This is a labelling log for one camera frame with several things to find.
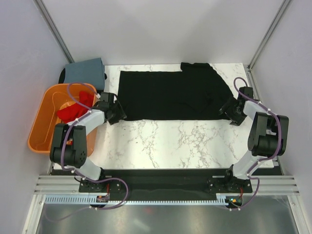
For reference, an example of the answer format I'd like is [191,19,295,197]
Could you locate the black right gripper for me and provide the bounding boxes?
[219,96,248,127]

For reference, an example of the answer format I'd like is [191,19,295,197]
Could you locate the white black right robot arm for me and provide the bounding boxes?
[210,98,289,193]

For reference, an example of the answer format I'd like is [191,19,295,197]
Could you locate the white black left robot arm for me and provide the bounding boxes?
[50,100,126,192]

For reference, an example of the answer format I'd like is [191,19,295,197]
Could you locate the red t shirt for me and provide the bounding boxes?
[57,91,94,123]

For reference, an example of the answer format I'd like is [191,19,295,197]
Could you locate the folded grey blue t shirt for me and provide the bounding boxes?
[59,58,107,91]

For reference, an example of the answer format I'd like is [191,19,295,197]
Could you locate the orange plastic basket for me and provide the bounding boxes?
[28,83,97,156]

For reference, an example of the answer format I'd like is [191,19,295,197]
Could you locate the aluminium base extrusion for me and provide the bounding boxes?
[34,175,299,195]

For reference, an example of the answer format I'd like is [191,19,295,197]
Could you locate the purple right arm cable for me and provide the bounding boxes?
[225,77,287,212]

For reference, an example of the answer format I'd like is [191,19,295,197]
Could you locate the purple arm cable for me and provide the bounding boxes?
[43,82,130,222]
[225,77,287,212]

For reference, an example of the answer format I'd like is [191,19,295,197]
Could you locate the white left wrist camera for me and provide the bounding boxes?
[99,92,118,104]

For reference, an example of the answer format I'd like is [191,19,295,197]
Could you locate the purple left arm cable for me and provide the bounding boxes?
[43,82,130,222]

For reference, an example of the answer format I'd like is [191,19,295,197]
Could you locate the black mounting rail plate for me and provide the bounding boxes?
[79,169,252,200]

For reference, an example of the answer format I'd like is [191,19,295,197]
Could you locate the white slotted cable duct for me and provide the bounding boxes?
[44,195,233,205]

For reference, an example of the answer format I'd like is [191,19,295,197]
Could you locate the aluminium frame post right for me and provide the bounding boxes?
[247,0,292,71]

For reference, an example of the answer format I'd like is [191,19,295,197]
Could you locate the aluminium frame post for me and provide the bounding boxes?
[247,0,292,71]
[33,0,75,63]

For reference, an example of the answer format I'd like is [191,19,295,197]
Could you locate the aluminium frame post left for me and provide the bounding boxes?
[33,0,75,63]

